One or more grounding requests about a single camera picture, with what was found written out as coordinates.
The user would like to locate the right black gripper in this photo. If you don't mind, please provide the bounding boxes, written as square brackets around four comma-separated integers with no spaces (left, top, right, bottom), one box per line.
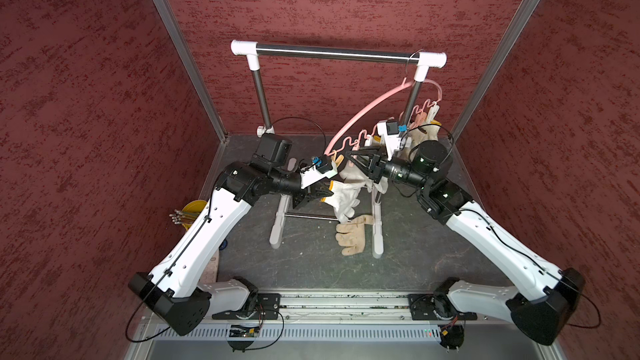
[347,142,432,189]

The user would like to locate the yellow cuff white glove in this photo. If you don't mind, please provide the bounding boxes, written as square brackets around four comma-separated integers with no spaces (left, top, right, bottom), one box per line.
[405,120,442,149]

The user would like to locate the pink clip hanger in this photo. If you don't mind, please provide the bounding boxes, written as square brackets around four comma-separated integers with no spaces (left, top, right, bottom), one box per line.
[324,79,443,158]

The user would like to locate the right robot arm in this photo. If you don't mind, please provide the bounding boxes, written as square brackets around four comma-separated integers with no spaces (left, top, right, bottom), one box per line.
[345,141,585,346]

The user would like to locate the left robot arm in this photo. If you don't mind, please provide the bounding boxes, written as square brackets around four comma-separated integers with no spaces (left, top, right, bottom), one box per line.
[128,133,336,336]

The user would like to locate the yellow cup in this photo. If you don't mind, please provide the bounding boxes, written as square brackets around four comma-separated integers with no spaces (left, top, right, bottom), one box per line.
[181,200,207,230]

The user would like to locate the pencils in cup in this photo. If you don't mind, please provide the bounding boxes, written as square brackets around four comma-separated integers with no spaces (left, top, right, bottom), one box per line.
[169,210,200,225]

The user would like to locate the clothes rack with steel bars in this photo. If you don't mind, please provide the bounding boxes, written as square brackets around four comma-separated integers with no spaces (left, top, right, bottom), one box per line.
[210,40,447,240]

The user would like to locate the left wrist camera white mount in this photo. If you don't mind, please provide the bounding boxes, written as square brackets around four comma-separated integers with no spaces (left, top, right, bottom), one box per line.
[300,154,338,188]

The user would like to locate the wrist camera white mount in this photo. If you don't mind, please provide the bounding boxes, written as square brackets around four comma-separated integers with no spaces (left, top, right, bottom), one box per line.
[300,154,338,188]
[377,119,408,160]

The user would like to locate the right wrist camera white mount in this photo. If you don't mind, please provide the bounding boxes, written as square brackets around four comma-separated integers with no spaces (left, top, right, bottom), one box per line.
[377,119,408,160]

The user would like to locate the aluminium front rail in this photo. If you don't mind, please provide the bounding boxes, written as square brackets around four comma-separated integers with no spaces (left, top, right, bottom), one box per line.
[139,289,551,325]

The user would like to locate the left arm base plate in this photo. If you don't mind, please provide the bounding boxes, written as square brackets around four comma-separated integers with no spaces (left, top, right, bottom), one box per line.
[208,293,282,322]

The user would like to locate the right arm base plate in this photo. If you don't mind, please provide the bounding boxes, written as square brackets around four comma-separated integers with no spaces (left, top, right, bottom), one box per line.
[408,293,478,323]

